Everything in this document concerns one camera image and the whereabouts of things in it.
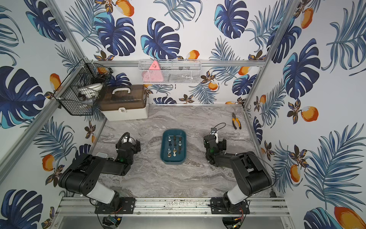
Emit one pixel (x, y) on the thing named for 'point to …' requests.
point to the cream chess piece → (174, 154)
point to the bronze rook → (174, 139)
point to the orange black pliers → (233, 119)
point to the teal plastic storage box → (174, 146)
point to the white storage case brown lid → (124, 102)
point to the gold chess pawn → (174, 150)
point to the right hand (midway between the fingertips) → (217, 138)
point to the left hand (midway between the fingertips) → (128, 139)
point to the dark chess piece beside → (169, 144)
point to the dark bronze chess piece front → (175, 144)
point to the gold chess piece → (168, 155)
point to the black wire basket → (80, 93)
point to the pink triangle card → (154, 74)
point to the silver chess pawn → (169, 150)
